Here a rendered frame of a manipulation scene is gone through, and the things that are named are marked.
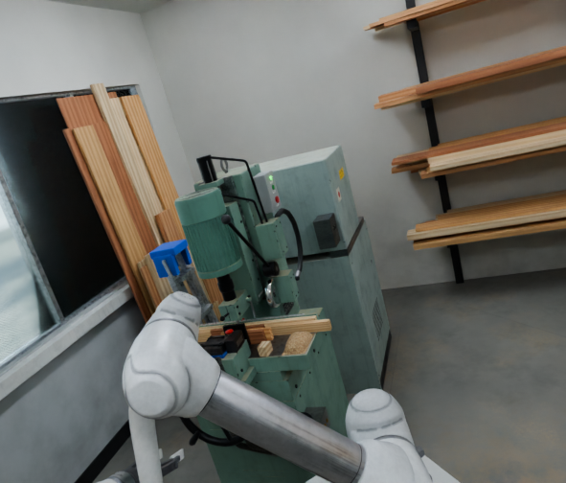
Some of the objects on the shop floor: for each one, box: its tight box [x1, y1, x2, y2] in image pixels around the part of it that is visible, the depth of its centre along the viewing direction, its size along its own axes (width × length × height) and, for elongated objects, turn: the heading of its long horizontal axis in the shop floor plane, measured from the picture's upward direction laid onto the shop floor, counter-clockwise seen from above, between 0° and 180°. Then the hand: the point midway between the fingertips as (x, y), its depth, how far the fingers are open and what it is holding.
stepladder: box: [149, 240, 219, 324], centre depth 284 cm, size 27×25×116 cm
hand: (167, 456), depth 158 cm, fingers open, 8 cm apart
